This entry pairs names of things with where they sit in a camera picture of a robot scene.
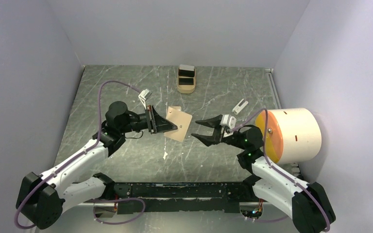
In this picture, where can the beige leather card holder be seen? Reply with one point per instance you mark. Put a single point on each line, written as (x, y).
(180, 119)

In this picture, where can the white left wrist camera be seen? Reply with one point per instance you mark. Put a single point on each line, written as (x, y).
(143, 96)

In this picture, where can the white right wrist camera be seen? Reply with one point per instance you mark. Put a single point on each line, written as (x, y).
(228, 121)

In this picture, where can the stack of cards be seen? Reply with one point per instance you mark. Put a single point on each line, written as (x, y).
(186, 71)

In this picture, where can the beige oval plastic tray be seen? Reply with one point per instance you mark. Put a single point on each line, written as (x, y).
(186, 89)

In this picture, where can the cream cylinder with orange face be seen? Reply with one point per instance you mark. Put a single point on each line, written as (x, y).
(293, 135)

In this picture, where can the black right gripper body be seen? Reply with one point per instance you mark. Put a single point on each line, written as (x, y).
(233, 140)

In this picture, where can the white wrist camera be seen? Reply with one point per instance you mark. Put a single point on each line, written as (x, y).
(143, 96)
(228, 121)

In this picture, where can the black card lying in tray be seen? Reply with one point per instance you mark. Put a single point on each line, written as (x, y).
(186, 81)

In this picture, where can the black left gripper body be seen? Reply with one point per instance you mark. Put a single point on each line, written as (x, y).
(137, 122)

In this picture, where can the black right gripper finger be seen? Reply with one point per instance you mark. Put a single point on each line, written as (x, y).
(207, 140)
(214, 123)

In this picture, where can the white plastic clip device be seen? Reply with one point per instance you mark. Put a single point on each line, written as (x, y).
(239, 106)

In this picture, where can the aluminium frame rail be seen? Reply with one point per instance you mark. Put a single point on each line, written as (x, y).
(100, 187)

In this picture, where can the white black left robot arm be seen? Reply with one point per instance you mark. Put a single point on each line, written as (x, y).
(101, 146)

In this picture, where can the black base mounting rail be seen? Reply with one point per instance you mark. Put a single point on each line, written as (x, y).
(136, 205)

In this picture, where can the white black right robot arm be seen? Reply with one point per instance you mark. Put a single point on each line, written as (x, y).
(306, 204)

